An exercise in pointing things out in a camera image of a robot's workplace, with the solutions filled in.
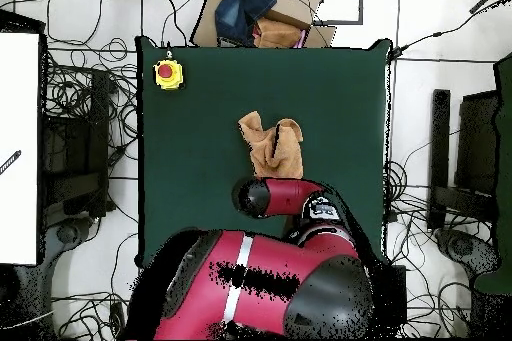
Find peach terry towel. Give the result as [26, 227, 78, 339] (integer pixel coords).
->
[237, 110, 305, 181]

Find black flat panel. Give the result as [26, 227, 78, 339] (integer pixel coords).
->
[454, 90, 501, 198]

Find dark green table cloth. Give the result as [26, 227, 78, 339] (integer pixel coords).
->
[134, 35, 394, 270]

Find yellow emergency stop button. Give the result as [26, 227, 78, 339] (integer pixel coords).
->
[153, 58, 186, 92]

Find crumpled orange cloth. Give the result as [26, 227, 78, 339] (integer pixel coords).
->
[252, 17, 306, 49]

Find blue jeans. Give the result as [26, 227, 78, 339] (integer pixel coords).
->
[214, 0, 278, 47]

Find brown cardboard box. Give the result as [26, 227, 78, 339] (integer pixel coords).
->
[190, 0, 338, 49]

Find black upright bar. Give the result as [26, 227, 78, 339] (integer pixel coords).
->
[426, 88, 452, 231]

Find white panel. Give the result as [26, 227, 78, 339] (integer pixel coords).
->
[0, 32, 40, 266]

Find black striped bar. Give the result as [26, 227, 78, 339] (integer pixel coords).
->
[0, 149, 22, 176]

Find green cloth sheet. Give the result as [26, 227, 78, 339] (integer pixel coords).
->
[473, 52, 512, 295]

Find black cable tangle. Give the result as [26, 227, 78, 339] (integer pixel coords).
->
[41, 36, 140, 166]
[381, 160, 493, 338]

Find curved black cable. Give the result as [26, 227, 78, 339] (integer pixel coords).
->
[151, 0, 189, 48]

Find black cable with plug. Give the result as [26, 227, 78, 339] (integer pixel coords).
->
[389, 0, 512, 60]

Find black pedestal leg with knob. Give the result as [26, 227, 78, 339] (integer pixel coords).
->
[435, 227, 501, 278]
[39, 215, 95, 270]

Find looped black cable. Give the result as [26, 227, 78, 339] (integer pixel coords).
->
[46, 0, 108, 45]

